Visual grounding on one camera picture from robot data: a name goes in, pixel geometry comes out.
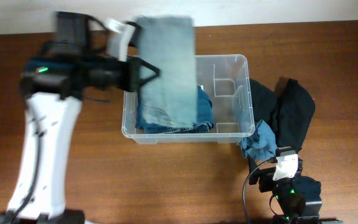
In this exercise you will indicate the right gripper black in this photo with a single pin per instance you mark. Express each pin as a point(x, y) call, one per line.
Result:
point(265, 176)

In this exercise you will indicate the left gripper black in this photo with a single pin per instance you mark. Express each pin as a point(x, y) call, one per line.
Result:
point(134, 73)

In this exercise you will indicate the light blue jeans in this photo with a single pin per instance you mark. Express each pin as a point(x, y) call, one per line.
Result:
point(167, 42)

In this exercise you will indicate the black garment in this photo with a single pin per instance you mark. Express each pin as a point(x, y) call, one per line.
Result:
point(296, 108)
point(264, 102)

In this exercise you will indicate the dark blue jeans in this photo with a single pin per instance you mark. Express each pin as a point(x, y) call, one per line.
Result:
point(203, 124)

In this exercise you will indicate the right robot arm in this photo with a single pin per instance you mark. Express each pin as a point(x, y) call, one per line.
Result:
point(299, 197)

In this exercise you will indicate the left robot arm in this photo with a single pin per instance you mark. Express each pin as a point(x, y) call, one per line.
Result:
point(52, 85)

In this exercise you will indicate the crumpled blue cloth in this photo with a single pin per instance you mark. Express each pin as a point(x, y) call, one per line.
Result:
point(261, 145)

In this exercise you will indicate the clear plastic storage bin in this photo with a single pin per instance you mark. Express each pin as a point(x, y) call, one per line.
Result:
point(225, 79)

